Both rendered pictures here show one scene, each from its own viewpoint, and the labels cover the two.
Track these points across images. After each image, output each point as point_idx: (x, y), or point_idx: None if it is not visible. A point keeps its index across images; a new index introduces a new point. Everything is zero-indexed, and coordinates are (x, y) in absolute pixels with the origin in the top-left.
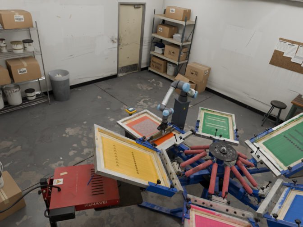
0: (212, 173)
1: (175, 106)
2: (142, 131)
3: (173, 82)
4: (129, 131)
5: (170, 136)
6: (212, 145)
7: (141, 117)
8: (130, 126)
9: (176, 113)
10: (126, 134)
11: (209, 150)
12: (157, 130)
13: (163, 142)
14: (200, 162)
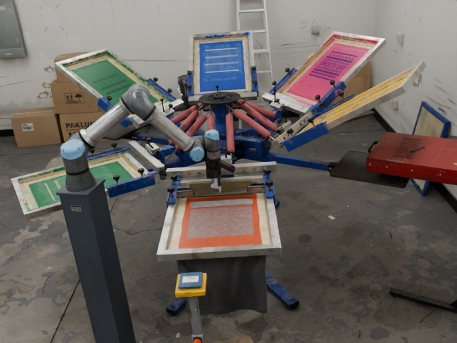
0: (256, 106)
1: (94, 212)
2: (243, 216)
3: (147, 98)
4: (275, 216)
5: None
6: (222, 101)
7: None
8: (254, 235)
9: (103, 224)
10: None
11: (234, 101)
12: (209, 207)
13: None
14: (226, 145)
